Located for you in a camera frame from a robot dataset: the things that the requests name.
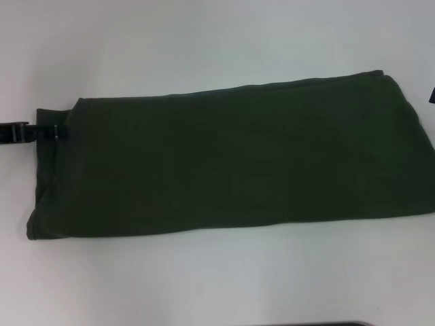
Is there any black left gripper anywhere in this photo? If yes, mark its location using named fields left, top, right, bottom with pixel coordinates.
left=0, top=121, right=71, bottom=146

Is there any dark green FREE T-shirt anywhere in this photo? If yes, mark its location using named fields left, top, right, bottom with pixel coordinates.
left=24, top=69, right=435, bottom=241

